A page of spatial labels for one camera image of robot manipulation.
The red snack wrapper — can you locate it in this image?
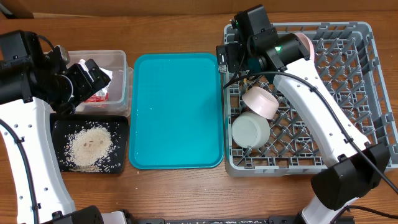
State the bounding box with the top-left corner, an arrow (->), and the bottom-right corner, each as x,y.
85,88 -> 109,103

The white napkin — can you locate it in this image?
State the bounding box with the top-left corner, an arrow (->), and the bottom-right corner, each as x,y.
77,58 -> 113,82

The large pink plate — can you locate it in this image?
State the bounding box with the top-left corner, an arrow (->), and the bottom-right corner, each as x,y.
295,32 -> 315,62

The pile of rice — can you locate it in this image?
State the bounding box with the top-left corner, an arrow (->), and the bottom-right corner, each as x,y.
64,126 -> 117,173

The small pink saucer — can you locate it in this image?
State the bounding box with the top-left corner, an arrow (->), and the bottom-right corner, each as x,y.
242,86 -> 279,119

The grey bowl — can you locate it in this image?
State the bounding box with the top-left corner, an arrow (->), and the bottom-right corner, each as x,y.
232,111 -> 271,149

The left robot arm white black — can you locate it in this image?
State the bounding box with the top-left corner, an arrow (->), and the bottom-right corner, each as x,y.
1,30 -> 132,223

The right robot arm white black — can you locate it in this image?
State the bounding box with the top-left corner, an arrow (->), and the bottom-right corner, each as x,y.
216,5 -> 391,223

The clear plastic waste bin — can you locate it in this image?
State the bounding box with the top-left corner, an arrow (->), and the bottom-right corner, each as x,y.
68,50 -> 133,117

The grey dishwasher rack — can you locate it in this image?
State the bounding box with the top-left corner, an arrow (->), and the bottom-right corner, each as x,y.
224,22 -> 397,177

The black plastic tray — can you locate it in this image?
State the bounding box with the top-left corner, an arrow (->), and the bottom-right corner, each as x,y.
50,113 -> 129,174

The teal serving tray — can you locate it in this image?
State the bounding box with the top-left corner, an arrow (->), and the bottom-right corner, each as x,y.
129,53 -> 224,170

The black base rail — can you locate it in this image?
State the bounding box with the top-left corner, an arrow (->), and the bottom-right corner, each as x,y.
133,215 -> 355,224

